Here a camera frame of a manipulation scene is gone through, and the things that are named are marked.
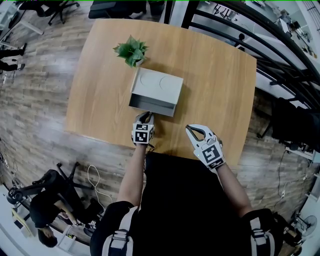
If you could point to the person's black clothing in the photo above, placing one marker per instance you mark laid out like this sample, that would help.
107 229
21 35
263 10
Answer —
182 205

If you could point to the white desk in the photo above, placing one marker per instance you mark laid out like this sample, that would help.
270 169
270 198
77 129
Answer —
7 240

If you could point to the green potted plant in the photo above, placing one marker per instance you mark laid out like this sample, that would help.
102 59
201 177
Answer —
131 51

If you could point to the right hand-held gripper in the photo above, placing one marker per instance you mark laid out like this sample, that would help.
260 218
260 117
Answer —
211 155

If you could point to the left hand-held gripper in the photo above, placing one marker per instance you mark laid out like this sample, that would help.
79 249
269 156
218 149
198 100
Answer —
142 135

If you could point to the black floor fan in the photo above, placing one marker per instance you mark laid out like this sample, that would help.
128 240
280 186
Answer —
307 225

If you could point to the person's right forearm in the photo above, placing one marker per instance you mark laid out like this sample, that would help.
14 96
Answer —
233 190

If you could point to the white box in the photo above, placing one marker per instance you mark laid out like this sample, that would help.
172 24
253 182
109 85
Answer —
157 85

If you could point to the grey drawer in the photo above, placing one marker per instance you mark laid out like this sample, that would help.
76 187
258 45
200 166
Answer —
152 107

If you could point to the black fabric chair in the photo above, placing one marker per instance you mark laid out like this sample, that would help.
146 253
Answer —
292 122

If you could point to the person's left forearm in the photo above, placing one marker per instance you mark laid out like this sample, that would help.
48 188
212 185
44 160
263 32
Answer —
132 175

